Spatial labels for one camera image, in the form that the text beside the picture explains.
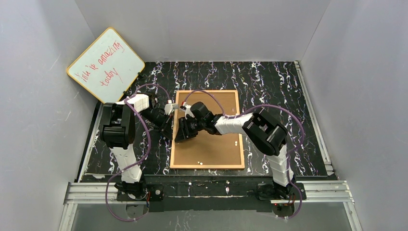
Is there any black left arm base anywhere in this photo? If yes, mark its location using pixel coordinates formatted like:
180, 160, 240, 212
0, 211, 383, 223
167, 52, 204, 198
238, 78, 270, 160
114, 182, 164, 202

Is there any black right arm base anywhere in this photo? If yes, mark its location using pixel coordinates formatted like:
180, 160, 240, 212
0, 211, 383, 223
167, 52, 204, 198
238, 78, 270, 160
255, 182, 307, 204

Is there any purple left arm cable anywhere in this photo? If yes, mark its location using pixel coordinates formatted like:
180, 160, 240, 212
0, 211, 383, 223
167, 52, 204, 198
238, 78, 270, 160
105, 83, 171, 223

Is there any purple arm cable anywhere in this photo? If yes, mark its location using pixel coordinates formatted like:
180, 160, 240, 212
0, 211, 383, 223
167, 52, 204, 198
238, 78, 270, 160
105, 83, 171, 223
180, 90, 306, 220

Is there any wooden picture frame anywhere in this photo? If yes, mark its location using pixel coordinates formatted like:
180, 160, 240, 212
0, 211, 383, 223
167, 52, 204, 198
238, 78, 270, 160
169, 90, 246, 170

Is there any yellow-edged whiteboard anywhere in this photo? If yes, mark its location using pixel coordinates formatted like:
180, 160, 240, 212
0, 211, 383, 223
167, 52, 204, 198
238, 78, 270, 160
66, 27, 145, 103

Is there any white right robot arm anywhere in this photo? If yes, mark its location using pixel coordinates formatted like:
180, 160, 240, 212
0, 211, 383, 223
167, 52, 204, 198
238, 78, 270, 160
174, 102, 294, 187

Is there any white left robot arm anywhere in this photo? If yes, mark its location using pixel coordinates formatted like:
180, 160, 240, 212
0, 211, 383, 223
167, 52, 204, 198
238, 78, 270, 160
99, 92, 177, 183

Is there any aluminium mounting rail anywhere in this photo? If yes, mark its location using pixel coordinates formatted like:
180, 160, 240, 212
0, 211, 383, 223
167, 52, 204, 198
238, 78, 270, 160
64, 180, 354, 204

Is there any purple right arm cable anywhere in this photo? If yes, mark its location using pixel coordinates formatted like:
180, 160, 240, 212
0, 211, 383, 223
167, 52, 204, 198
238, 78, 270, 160
180, 90, 306, 220

